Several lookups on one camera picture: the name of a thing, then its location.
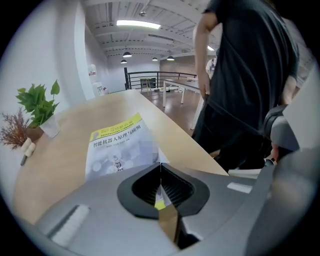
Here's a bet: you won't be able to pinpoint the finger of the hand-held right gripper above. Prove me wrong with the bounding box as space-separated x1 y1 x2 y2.
263 104 301 150

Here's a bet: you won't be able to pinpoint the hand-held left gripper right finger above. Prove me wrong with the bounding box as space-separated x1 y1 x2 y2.
161 162 271 256

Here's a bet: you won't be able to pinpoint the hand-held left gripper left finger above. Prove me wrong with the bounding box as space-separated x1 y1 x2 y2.
36 162 181 256

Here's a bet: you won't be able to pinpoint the yellow and white book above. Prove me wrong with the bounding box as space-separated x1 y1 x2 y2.
84 112 171 211

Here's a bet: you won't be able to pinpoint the light wooden table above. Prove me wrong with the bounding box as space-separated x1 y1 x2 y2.
12 89 230 226

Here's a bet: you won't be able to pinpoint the brown wooden planter box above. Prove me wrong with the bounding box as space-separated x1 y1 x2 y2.
26 126 45 141

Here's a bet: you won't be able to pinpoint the black table white legs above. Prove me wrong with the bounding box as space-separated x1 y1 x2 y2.
163 78 205 131

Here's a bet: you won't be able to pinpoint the brown dried plant white vase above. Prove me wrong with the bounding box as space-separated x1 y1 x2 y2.
0 107 36 158

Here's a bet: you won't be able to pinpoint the white water dispenser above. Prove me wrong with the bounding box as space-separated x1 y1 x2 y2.
87 64 105 97

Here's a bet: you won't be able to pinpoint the green potted plant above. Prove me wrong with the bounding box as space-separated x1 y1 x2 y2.
15 79 62 139

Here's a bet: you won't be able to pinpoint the black metal railing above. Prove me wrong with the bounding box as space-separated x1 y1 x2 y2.
124 67 198 91

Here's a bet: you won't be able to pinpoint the long ceiling light panel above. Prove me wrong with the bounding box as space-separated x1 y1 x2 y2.
116 19 161 30

